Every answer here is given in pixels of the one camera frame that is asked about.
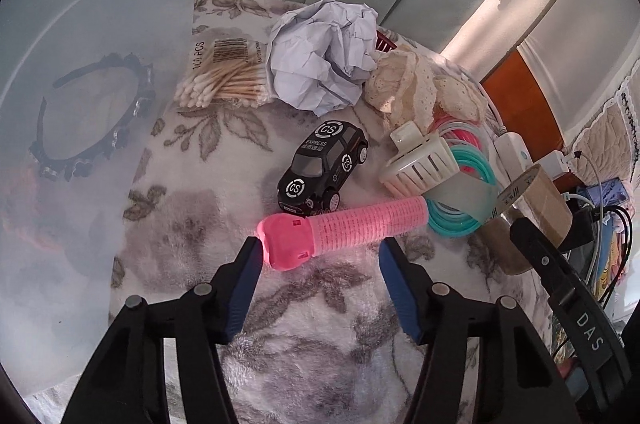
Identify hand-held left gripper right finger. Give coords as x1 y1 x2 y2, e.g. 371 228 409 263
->
378 237 563 424

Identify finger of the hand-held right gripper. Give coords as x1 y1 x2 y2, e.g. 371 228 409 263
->
510 217 633 410
562 207 601 252

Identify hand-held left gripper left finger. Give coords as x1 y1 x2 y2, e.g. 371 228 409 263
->
60 237 263 424

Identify brown tape roll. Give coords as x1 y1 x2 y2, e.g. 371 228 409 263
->
480 164 573 276

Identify pink hair roller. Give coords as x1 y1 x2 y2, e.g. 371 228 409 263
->
255 195 430 274

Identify bag of cotton swabs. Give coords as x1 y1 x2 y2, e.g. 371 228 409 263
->
172 37 281 112

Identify white paper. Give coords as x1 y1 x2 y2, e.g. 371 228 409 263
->
267 0 381 117

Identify red hair clip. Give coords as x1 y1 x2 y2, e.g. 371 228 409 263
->
372 29 401 55

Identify clear plastic storage container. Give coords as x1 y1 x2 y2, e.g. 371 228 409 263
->
0 0 216 400

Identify blue cartoon bag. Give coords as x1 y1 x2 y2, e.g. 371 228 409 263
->
592 184 631 300

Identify white charger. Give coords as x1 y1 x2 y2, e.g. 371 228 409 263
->
537 149 576 180

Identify white power strip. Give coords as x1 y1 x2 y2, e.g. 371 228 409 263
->
492 131 533 192

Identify translucent plastic cup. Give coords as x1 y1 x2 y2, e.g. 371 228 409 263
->
420 181 501 225

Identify cream hair claw clip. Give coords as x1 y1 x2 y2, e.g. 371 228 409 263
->
377 121 463 197

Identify black toy car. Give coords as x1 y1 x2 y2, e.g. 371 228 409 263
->
276 119 370 215

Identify orange wooden board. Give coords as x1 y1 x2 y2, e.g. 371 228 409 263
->
480 52 568 155

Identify white cabinet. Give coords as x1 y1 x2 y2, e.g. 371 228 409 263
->
440 0 640 145

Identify cream lace cloth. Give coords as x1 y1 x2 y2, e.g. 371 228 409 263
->
361 47 488 130

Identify black studded headband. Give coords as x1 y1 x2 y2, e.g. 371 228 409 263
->
29 52 157 182

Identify black cables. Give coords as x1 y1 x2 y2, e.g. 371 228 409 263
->
600 204 633 305

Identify white cable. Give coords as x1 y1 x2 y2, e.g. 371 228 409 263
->
575 149 606 205

